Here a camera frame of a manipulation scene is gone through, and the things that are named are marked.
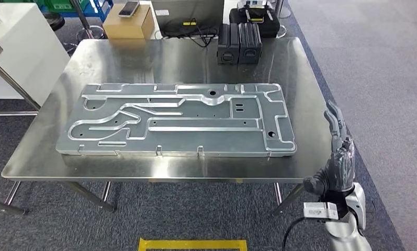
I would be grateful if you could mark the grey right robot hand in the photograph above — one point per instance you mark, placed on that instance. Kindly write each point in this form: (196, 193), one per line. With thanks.
(341, 162)

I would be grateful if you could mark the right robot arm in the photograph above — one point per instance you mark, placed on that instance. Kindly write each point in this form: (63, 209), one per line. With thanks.
(347, 235)

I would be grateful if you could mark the stainless steel workbench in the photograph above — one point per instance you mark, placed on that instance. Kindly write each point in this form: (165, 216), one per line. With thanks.
(142, 62)

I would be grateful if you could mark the large stamped metal plate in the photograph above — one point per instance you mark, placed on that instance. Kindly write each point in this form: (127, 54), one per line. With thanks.
(194, 142)

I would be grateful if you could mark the black ribbed box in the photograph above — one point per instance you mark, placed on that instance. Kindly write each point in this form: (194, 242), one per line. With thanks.
(250, 45)
(228, 45)

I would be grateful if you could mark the black bag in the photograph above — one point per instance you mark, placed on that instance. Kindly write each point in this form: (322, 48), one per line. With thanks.
(270, 29)

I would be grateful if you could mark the black device yellow label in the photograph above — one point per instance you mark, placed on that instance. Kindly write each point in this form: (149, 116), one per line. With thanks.
(255, 12)

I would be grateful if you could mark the dark equipment case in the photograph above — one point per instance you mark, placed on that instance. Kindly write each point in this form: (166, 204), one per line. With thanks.
(187, 10)

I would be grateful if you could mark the cardboard box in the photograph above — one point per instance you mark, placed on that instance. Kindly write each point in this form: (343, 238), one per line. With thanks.
(128, 27)

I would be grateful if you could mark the smartphone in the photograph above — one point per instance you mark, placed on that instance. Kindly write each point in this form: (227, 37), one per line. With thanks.
(128, 8)

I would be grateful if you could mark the blue trolley rack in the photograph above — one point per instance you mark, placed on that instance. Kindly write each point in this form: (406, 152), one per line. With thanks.
(102, 8)

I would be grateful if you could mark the black round stool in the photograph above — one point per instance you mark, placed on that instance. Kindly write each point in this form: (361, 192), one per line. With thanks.
(55, 20)

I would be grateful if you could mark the green plastic crate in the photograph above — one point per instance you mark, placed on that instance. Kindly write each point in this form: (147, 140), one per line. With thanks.
(61, 5)

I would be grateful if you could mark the chrome floor tube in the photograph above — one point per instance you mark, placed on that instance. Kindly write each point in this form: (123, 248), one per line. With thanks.
(5, 206)

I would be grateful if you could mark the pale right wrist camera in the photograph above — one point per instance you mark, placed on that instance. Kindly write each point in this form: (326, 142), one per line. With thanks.
(321, 210)

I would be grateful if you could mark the chrome stanchion post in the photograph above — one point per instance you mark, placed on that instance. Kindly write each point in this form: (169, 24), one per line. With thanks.
(83, 17)
(285, 8)

